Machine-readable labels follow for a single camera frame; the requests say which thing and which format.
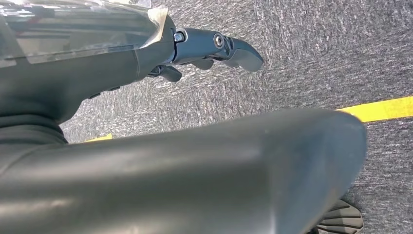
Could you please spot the yellow floor tape square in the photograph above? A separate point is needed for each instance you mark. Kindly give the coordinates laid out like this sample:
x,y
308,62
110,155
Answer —
x,y
380,109

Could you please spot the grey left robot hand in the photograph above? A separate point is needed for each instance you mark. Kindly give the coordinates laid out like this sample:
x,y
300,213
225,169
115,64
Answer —
x,y
64,80

